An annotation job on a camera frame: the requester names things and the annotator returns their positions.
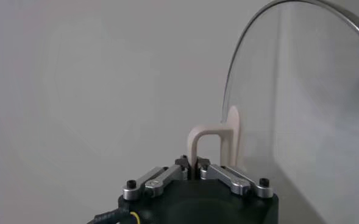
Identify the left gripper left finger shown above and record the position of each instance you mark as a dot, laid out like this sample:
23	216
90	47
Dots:
164	179

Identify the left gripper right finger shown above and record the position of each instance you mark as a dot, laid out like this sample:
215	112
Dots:
228	179

